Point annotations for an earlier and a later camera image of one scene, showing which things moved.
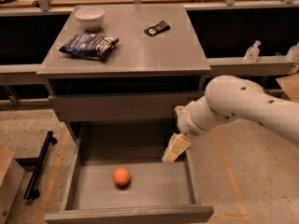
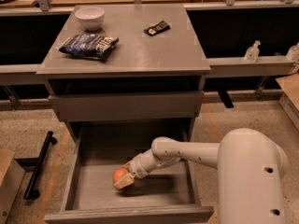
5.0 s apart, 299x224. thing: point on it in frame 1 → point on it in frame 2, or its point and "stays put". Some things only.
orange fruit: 121,175 stays put
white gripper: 188,122 → 137,167
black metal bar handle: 31,192 stays put
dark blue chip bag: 90,46 stays put
